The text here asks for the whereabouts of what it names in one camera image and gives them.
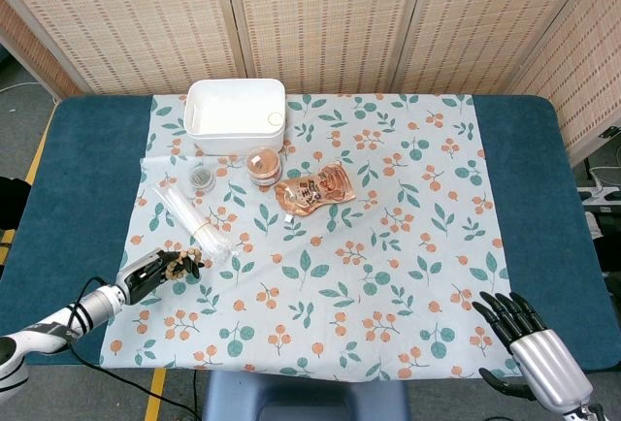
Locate white plastic storage box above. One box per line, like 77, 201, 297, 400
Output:
183, 79, 287, 155

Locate copper spout pouch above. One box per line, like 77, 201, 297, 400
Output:
274, 162, 358, 225

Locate black object beside table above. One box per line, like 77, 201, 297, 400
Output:
0, 177, 33, 234

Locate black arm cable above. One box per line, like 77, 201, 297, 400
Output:
62, 275, 205, 421

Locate teal table cover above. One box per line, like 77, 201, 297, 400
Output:
0, 94, 621, 374

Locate woven folding screen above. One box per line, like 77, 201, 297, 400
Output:
0, 0, 621, 166

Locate bagged bundle of clear straws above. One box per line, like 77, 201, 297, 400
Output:
152, 182, 239, 262

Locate wooden bead bracelet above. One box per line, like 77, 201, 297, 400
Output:
162, 245, 206, 283

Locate small clear jar grey contents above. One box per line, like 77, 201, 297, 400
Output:
187, 166, 217, 194

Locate orange jar with clear lid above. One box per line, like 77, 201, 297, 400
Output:
245, 146, 282, 187

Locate floral leaf and berry tablecloth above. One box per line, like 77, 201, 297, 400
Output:
99, 93, 523, 383

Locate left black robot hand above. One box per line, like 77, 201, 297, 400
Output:
115, 248, 206, 306

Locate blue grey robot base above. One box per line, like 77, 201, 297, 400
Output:
202, 371, 411, 421

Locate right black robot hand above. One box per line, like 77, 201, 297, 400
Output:
473, 290, 596, 415

